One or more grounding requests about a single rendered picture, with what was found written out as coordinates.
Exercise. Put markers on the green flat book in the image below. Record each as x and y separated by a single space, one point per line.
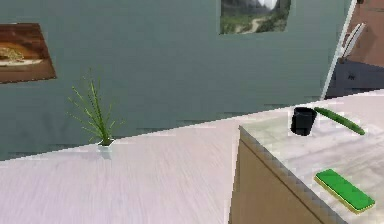
345 190

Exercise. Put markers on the brown room door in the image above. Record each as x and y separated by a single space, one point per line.
366 31

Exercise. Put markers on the beige cabinet with pale top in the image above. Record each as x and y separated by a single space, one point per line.
300 173

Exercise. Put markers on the brown framed wall picture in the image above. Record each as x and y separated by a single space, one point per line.
23 53

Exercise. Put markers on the green house plant white pot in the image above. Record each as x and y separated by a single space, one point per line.
100 116

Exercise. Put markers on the green cucumber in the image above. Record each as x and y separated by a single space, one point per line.
340 120

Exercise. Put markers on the green landscape wall picture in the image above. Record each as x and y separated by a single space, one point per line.
253 16

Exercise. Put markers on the black cup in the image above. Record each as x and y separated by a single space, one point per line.
302 121

